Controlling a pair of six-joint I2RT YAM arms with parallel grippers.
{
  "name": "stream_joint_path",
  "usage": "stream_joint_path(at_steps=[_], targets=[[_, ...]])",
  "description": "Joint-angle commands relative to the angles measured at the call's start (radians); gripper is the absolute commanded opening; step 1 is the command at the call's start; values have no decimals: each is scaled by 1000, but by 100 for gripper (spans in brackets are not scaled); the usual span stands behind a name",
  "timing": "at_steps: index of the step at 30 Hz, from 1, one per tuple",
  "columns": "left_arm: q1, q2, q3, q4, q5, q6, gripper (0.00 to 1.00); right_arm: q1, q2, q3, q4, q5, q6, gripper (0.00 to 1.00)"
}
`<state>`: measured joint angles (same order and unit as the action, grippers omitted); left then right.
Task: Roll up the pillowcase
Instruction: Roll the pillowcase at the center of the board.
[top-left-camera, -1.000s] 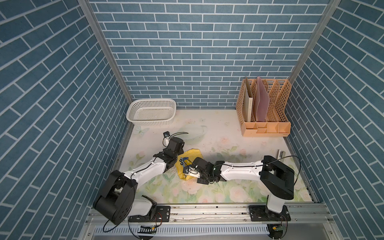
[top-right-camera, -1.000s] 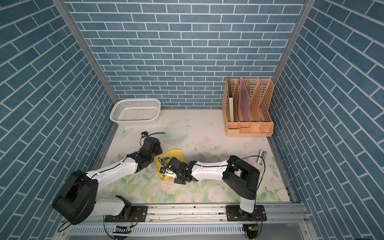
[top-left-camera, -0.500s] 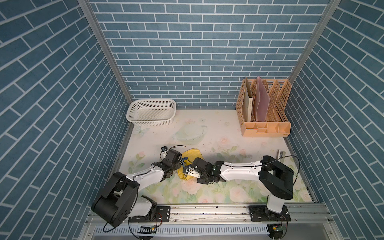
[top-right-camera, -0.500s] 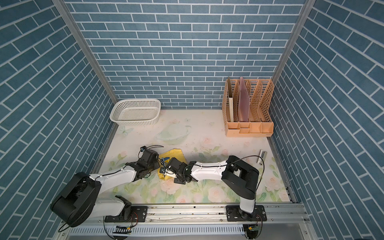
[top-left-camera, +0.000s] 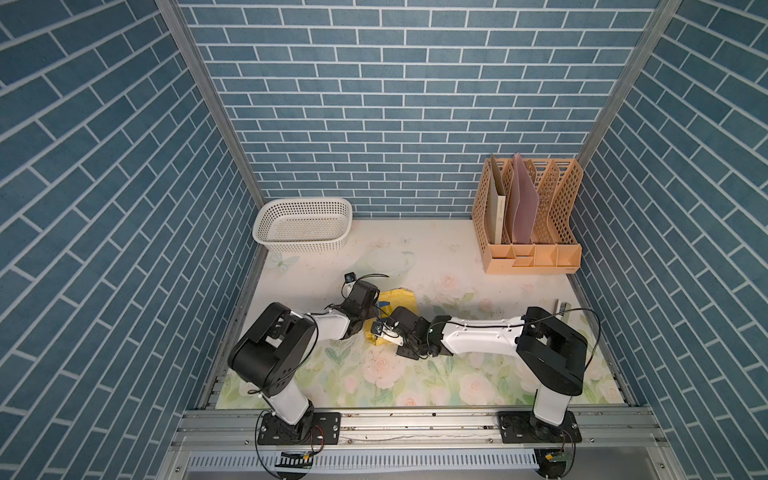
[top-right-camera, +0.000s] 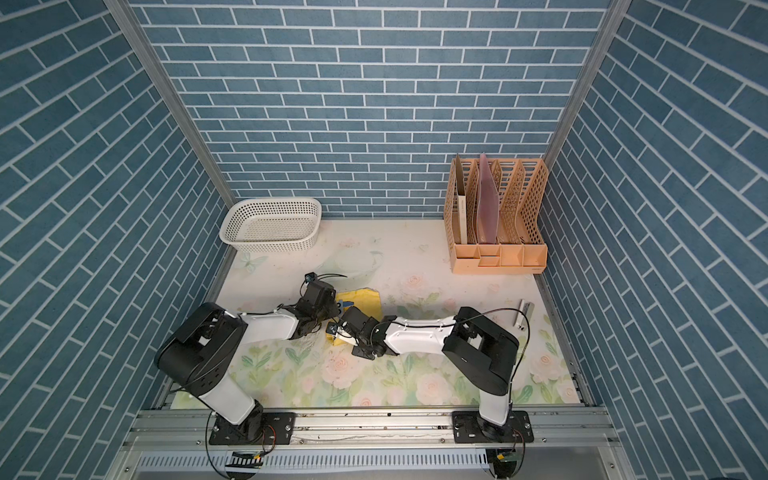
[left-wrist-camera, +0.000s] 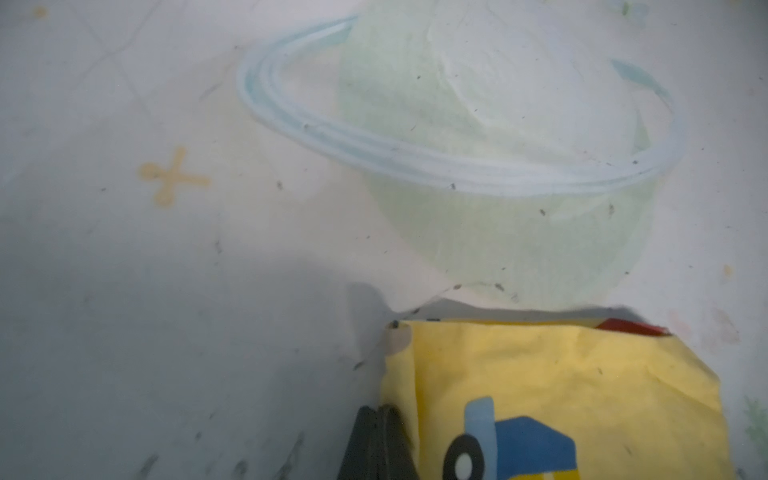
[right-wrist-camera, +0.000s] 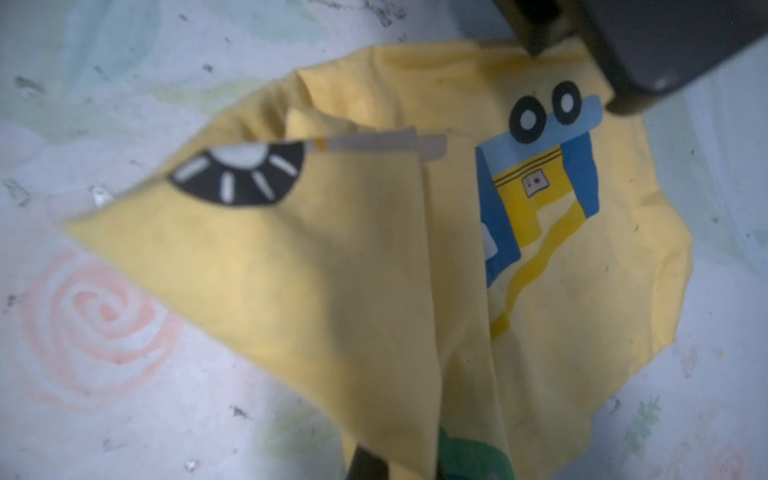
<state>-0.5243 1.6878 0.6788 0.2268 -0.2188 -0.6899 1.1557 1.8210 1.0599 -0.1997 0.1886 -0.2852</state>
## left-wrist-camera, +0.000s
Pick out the yellow cartoon pillowcase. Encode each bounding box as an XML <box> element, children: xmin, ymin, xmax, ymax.
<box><xmin>381</xmin><ymin>320</ymin><xmax>735</xmax><ymax>479</ymax></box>

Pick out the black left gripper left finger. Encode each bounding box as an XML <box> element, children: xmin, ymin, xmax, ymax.
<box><xmin>337</xmin><ymin>406</ymin><xmax>380</xmax><ymax>480</ymax></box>

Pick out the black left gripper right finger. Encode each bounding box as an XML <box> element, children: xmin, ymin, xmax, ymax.
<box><xmin>377</xmin><ymin>405</ymin><xmax>419</xmax><ymax>480</ymax></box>

